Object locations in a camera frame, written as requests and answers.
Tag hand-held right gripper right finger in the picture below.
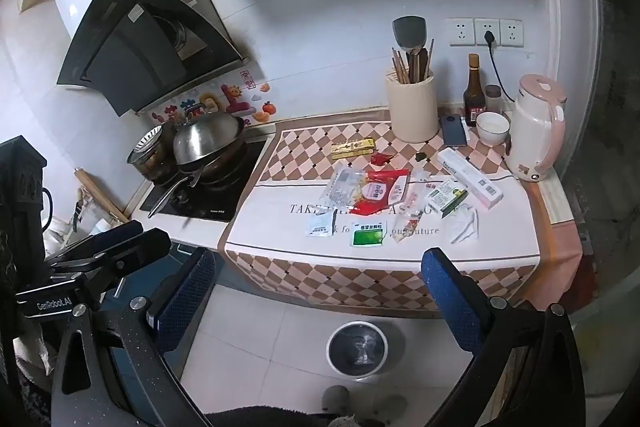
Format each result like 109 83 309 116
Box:
421 248 586 427

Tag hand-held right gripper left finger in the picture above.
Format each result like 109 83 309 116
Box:
50 248 216 427

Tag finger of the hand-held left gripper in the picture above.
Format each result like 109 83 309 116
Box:
44 221 143 268
15 228 171 319

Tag clear plastic wrapper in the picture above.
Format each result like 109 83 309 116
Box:
391 181 432 244

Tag green and white medicine box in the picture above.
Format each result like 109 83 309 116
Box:
423 186 469 216

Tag white bin with black bag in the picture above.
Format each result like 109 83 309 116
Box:
325 320 390 382

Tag green sachet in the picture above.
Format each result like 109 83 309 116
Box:
349 220 389 248

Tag long white box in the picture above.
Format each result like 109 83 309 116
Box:
437 147 504 210

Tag red food packet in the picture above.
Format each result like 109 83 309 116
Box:
349 168 412 216

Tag blue and white sachet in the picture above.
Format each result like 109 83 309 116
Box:
304 208 337 238

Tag clear plastic snack bag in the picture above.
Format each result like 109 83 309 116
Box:
326 159 369 208

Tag yellow snack packet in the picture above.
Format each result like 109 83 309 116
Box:
330 137 375 160

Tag wooden rolling pin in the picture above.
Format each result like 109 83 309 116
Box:
74 168 132 226

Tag checkered printed tablecloth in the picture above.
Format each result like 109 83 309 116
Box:
222 117 584 321

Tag black induction cooktop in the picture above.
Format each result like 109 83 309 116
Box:
139 137 269 224

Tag steel steamer pot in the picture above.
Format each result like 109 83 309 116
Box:
126 124 177 186

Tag steel domed pot lid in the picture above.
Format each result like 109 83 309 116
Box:
172 106 246 166

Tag dark smartphone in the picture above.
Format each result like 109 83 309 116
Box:
439 114 469 147

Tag white bowl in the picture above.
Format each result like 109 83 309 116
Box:
475 111 511 147

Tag white and pink kettle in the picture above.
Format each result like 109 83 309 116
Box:
503 74 569 183

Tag black range hood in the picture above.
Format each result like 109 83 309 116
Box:
56 0 251 118

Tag cream utensil holder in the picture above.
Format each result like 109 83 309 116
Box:
384 69 439 144

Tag small glass jar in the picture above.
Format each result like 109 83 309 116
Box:
484 84 503 116

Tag dark sauce bottle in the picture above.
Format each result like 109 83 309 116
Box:
463 53 489 128

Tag bundle of wooden chopsticks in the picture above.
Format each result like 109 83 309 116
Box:
391 47 412 86

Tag brown wooden utensils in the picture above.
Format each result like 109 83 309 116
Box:
416 38 435 84

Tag black spatula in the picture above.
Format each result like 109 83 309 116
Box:
391 15 427 82

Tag dark wok with handle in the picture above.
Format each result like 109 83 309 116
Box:
147 141 252 219

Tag colourful wall stickers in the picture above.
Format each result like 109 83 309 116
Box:
149 68 277 128

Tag white wall outlet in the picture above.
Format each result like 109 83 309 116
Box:
473 18 501 48
448 18 475 47
499 19 525 48

